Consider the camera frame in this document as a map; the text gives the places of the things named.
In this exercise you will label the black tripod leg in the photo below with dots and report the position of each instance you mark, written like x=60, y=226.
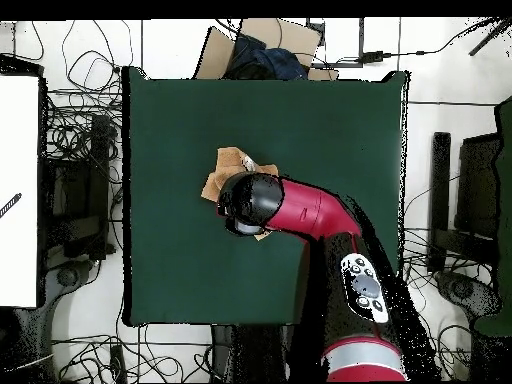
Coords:
x=490, y=38

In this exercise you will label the black striped rod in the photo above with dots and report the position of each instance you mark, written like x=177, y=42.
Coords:
x=11, y=204

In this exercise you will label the black office chair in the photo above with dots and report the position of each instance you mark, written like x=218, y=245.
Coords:
x=80, y=192
x=476, y=180

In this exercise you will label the white board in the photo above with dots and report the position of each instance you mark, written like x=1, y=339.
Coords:
x=18, y=180

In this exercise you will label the dark green table cloth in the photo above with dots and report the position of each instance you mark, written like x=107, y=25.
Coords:
x=180, y=120

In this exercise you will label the tan terry towel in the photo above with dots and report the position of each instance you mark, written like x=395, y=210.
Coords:
x=228, y=160

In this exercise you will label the dark blue clothing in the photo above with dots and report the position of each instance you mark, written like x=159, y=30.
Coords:
x=272, y=60

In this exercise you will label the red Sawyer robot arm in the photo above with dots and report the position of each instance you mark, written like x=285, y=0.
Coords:
x=312, y=208

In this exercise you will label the brown cardboard box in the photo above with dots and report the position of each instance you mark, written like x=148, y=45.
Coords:
x=216, y=56

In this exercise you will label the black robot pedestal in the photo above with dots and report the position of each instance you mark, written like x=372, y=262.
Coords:
x=260, y=352

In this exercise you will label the black power adapter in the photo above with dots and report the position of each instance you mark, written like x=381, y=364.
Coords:
x=372, y=56

